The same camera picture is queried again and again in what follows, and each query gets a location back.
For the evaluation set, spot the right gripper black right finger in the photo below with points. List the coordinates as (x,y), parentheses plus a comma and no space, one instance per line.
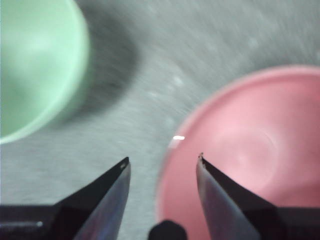
(237,212)

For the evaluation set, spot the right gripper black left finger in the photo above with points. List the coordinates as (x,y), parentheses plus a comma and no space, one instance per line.
(75,215)

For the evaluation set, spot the green ribbed bowl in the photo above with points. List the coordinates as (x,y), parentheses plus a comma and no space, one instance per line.
(37,62)

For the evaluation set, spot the red ribbed bowl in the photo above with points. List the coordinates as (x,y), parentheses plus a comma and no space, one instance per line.
(250,120)

